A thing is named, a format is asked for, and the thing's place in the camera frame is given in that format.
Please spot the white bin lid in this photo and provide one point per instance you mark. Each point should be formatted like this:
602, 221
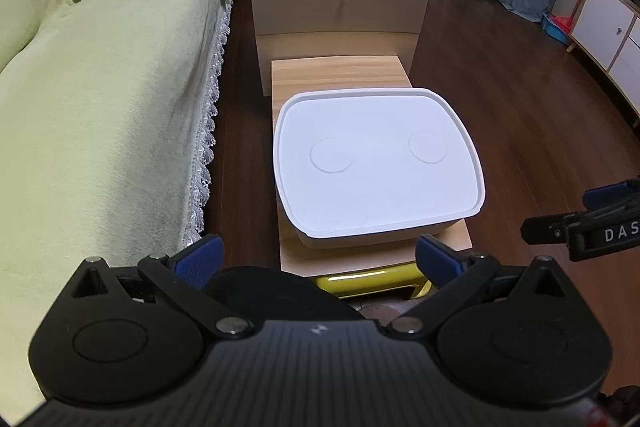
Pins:
375, 157

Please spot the white storage bin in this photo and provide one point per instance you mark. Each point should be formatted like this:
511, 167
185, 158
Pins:
375, 242

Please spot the green sofa cover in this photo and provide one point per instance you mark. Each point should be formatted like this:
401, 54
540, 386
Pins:
100, 107

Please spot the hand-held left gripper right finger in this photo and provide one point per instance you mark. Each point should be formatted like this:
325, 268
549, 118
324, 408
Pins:
440, 257

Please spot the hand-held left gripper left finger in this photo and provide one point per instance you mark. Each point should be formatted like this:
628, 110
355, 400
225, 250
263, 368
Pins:
200, 257

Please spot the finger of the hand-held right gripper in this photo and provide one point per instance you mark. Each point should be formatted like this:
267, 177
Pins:
610, 194
542, 228

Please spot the white TV cabinet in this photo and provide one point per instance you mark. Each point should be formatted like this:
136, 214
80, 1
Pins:
600, 17

